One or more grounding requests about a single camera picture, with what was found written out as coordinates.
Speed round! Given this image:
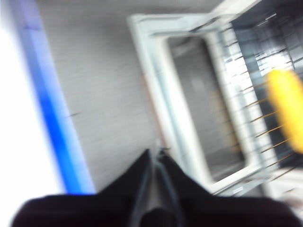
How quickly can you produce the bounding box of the glass oven door with handle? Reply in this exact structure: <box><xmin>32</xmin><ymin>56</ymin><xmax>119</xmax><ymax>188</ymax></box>
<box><xmin>126</xmin><ymin>13</ymin><xmax>282</xmax><ymax>197</ymax></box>

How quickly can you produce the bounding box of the metal frame rail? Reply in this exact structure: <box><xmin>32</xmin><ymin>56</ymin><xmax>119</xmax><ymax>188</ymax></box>
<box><xmin>8</xmin><ymin>0</ymin><xmax>97</xmax><ymax>195</ymax></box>

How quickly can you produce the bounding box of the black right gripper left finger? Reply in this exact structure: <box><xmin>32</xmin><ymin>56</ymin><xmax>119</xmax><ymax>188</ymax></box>
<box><xmin>10</xmin><ymin>148</ymin><xmax>152</xmax><ymax>227</ymax></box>

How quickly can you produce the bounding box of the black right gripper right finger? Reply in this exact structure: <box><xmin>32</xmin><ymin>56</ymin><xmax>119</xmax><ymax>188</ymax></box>
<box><xmin>155</xmin><ymin>148</ymin><xmax>303</xmax><ymax>227</ymax></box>

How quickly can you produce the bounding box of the metal wire oven rack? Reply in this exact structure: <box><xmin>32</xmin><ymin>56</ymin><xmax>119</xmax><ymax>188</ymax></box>
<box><xmin>220</xmin><ymin>23</ymin><xmax>303</xmax><ymax>171</ymax></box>

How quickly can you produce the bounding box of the yellow corn cob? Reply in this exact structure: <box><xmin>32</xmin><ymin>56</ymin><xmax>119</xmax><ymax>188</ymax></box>
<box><xmin>266</xmin><ymin>68</ymin><xmax>303</xmax><ymax>152</ymax></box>

